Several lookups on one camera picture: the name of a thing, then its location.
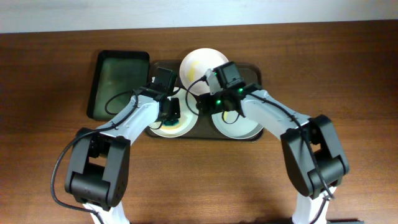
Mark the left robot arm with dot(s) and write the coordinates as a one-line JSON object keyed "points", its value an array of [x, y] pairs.
{"points": [[98, 170]]}

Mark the green yellow sponge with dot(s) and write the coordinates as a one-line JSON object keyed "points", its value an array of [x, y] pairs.
{"points": [[171, 124]]}

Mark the white plate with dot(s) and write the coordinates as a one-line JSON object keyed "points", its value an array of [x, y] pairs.
{"points": [[198, 63], [187, 118]]}

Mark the light blue plate right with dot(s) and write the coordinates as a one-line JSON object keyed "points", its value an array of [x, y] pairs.
{"points": [[234, 126]]}

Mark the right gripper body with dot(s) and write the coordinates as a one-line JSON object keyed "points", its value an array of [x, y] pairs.
{"points": [[217, 102]]}

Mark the white plate top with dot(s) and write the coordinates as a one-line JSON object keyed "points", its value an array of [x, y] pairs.
{"points": [[198, 63]]}

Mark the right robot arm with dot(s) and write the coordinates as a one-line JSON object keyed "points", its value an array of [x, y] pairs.
{"points": [[313, 154]]}

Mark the black water tray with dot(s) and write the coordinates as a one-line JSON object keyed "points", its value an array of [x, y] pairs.
{"points": [[116, 72]]}

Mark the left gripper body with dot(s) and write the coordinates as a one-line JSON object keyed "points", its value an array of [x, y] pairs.
{"points": [[175, 112]]}

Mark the brown serving tray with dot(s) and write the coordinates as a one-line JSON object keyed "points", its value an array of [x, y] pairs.
{"points": [[204, 128]]}

